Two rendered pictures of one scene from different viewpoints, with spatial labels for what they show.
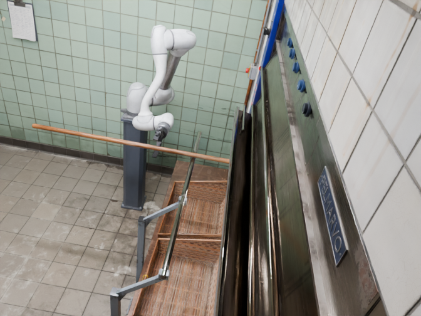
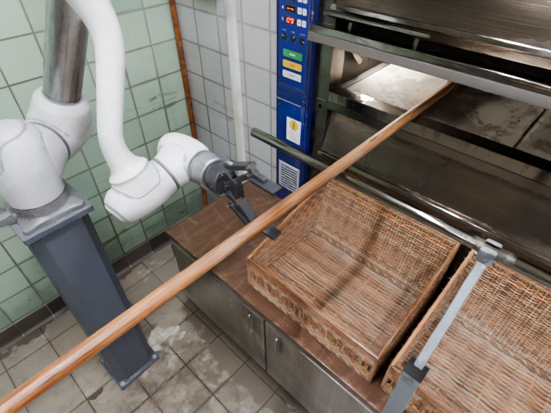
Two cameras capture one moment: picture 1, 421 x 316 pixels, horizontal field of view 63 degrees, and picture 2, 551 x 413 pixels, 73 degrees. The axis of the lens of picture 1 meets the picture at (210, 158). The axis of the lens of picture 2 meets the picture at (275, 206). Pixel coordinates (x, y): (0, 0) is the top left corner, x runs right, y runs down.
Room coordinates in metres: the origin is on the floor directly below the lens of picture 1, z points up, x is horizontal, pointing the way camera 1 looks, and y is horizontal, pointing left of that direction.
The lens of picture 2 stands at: (1.37, 0.80, 1.76)
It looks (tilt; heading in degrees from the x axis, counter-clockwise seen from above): 42 degrees down; 313
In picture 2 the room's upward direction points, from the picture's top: straight up
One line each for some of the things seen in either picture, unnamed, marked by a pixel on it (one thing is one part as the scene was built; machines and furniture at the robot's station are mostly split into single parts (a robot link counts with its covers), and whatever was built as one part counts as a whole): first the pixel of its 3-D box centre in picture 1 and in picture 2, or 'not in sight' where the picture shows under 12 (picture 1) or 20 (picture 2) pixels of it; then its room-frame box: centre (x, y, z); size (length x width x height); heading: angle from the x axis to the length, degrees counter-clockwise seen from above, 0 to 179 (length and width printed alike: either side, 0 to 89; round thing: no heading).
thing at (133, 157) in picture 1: (135, 162); (97, 301); (2.46, 0.67, 0.50); 0.21 x 0.21 x 1.00; 1
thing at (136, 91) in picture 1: (138, 96); (21, 159); (2.47, 0.66, 1.17); 0.18 x 0.16 x 0.22; 127
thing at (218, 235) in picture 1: (198, 212); (346, 264); (1.77, 0.01, 0.72); 0.56 x 0.49 x 0.28; 0
